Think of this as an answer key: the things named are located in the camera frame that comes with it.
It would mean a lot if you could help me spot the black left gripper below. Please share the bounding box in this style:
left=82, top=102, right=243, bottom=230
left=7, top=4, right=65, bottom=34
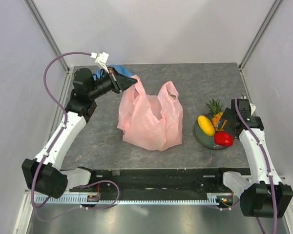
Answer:
left=88, top=66, right=137, bottom=99

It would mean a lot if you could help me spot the yellow toy mango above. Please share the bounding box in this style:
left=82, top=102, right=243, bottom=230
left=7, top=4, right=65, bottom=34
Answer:
left=197, top=115, right=215, bottom=137

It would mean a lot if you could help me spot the pink peach plastic bag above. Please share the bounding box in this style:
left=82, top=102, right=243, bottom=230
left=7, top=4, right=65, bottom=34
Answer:
left=117, top=75, right=183, bottom=151

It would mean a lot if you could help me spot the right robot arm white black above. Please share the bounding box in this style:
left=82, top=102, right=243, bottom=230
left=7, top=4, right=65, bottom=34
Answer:
left=214, top=98, right=293, bottom=218

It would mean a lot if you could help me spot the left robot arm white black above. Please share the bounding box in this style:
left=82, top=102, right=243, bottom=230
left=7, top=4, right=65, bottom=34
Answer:
left=21, top=67, right=138, bottom=198

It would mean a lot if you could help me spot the blue bucket hat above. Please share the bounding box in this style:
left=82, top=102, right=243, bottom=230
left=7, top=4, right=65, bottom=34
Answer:
left=93, top=65, right=134, bottom=80

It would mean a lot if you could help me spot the toy pineapple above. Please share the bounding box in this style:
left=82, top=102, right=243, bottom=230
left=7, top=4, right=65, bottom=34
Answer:
left=206, top=99, right=224, bottom=130

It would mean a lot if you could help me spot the red toy bell pepper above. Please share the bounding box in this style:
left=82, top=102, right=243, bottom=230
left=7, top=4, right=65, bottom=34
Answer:
left=214, top=131, right=234, bottom=147

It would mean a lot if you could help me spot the dark round plate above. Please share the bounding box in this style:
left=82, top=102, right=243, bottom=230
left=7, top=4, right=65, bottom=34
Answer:
left=194, top=114, right=228, bottom=150

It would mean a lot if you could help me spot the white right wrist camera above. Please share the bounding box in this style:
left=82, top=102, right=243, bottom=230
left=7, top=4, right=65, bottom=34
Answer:
left=242, top=96, right=256, bottom=116

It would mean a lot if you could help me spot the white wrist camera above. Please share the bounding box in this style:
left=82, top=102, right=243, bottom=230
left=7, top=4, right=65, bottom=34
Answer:
left=242, top=96, right=256, bottom=116
left=90, top=52, right=109, bottom=73

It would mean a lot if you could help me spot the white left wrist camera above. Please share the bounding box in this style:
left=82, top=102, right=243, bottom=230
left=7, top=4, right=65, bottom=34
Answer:
left=90, top=52, right=109, bottom=73

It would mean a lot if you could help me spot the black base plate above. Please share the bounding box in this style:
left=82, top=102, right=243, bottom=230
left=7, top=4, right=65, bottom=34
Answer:
left=63, top=167, right=253, bottom=195

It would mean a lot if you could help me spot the left aluminium frame post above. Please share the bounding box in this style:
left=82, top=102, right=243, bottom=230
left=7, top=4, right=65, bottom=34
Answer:
left=23, top=0, right=71, bottom=74

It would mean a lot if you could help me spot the aluminium frame post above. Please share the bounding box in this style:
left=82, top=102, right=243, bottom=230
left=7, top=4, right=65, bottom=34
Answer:
left=23, top=0, right=71, bottom=74
left=238, top=0, right=284, bottom=71

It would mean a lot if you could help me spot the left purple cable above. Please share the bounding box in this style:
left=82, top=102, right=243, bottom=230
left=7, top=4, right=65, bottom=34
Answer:
left=30, top=51, right=122, bottom=222

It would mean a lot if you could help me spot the right aluminium frame post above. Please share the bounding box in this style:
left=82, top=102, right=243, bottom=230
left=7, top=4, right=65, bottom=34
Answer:
left=238, top=0, right=284, bottom=71

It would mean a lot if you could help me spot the slotted cable duct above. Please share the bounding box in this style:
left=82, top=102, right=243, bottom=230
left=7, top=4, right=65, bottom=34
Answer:
left=34, top=193, right=236, bottom=206

